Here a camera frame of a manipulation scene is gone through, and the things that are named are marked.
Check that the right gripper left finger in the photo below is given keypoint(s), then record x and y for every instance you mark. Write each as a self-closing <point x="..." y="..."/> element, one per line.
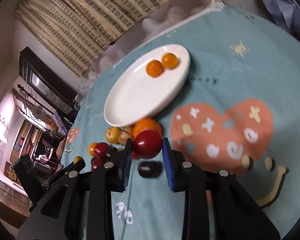
<point x="111" y="177"/>

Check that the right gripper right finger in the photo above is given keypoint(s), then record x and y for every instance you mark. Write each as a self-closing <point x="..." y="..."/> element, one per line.
<point x="184" y="176"/>

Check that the small orange kumquat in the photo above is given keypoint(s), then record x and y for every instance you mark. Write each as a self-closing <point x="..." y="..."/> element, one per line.
<point x="92" y="149"/>

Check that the dark purple passion fruit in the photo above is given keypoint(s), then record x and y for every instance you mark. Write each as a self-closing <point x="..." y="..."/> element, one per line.
<point x="150" y="169"/>

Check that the yellow round fruit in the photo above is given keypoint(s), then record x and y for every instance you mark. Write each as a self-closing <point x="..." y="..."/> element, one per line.
<point x="112" y="134"/>

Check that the yellow speckled passion fruit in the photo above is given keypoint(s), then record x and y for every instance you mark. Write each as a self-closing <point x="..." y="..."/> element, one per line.
<point x="125" y="134"/>

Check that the large red plum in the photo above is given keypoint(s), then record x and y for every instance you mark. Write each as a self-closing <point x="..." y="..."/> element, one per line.
<point x="147" y="144"/>

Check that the large orange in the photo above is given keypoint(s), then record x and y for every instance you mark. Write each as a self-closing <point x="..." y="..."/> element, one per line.
<point x="145" y="124"/>

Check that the small yellow-green fruit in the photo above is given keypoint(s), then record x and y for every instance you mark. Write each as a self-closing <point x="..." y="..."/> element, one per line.
<point x="77" y="159"/>

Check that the white oval plate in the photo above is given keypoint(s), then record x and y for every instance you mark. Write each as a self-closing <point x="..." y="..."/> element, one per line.
<point x="135" y="95"/>

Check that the teal patterned tablecloth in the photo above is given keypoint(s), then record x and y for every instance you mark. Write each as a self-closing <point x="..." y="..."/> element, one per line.
<point x="239" y="109"/>

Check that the small orange tangerine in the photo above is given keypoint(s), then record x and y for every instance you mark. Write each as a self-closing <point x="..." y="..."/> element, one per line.
<point x="154" y="68"/>

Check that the dark framed picture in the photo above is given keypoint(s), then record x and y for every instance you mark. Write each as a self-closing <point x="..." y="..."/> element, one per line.
<point x="46" y="83"/>

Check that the small glossy orange fruit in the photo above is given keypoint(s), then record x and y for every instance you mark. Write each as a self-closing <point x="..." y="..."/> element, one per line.
<point x="170" y="61"/>

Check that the checkered beige curtain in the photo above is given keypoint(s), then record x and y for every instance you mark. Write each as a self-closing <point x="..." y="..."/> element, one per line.
<point x="77" y="32"/>

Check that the blue cloth pile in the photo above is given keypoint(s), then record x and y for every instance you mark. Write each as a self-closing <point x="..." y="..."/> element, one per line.
<point x="286" y="14"/>

